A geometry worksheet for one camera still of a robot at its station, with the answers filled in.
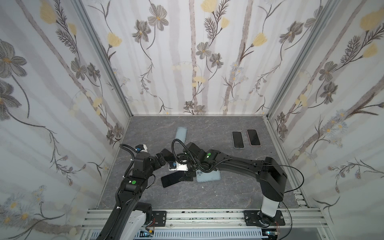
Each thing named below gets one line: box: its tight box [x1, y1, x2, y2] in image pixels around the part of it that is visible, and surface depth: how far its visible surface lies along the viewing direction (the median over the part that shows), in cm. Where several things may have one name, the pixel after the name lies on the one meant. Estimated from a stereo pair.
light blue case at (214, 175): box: [196, 169, 221, 182], surface depth 90 cm
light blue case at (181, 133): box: [175, 126, 188, 144], surface depth 110 cm
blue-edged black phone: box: [231, 131, 245, 149], surface depth 109 cm
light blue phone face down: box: [231, 131, 245, 149], surface depth 109 cm
